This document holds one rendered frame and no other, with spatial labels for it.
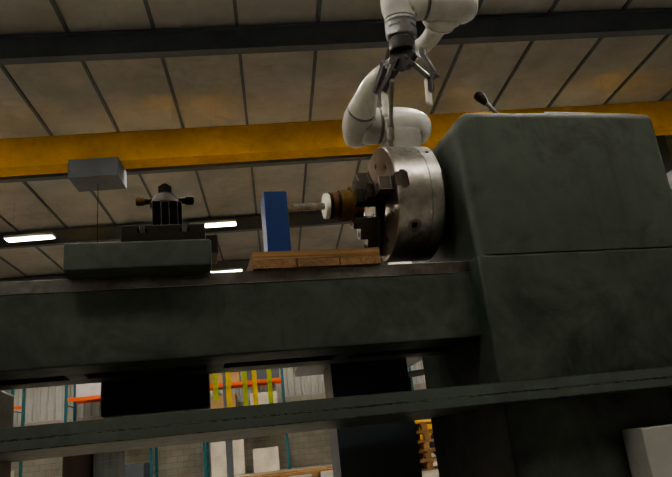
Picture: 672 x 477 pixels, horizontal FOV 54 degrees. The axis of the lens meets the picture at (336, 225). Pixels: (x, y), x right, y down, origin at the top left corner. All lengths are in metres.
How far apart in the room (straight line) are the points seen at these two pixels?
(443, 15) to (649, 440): 1.23
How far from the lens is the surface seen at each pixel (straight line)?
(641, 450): 1.65
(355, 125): 2.33
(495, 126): 1.77
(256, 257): 1.51
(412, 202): 1.67
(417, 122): 2.40
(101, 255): 1.46
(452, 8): 2.03
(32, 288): 1.53
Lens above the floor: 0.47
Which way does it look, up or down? 19 degrees up
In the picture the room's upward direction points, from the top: 6 degrees counter-clockwise
